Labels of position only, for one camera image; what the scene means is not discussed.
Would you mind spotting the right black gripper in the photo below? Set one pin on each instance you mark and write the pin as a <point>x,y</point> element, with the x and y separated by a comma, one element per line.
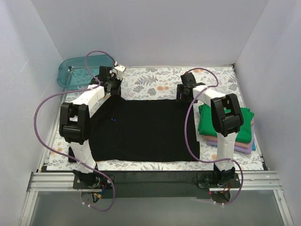
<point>179,94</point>

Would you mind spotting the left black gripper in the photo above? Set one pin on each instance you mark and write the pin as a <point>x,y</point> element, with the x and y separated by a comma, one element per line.
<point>115,89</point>

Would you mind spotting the black t shirt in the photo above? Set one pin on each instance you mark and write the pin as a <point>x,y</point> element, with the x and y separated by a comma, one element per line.
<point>142,130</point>

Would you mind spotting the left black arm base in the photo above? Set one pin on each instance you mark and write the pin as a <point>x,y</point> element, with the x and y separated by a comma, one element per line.
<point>90,181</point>

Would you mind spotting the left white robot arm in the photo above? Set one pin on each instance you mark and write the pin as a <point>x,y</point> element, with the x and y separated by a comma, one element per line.
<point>75,120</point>

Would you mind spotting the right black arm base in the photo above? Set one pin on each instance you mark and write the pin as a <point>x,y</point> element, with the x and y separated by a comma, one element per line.
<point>207,179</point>

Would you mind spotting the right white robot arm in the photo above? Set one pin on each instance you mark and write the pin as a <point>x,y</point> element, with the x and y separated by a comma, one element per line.
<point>226,117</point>

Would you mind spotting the floral table mat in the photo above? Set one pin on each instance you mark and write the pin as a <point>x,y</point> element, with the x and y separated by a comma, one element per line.
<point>160,83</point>

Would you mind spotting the teal plastic bin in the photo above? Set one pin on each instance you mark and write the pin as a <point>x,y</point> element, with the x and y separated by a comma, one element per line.
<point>73,75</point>

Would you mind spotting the green folded t shirt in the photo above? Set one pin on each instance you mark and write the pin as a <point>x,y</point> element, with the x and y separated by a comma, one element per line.
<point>205,126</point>

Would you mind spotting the lilac folded t shirt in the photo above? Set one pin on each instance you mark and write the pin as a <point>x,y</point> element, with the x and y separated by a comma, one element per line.
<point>247,149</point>

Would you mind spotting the blue folded t shirt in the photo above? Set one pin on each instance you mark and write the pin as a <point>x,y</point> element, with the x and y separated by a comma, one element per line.
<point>253,145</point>

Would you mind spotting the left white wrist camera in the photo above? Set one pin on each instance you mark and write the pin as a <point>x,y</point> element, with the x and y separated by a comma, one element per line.
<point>119,71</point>

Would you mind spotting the aluminium frame rail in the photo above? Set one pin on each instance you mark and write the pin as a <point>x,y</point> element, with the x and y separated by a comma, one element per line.
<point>155,198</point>

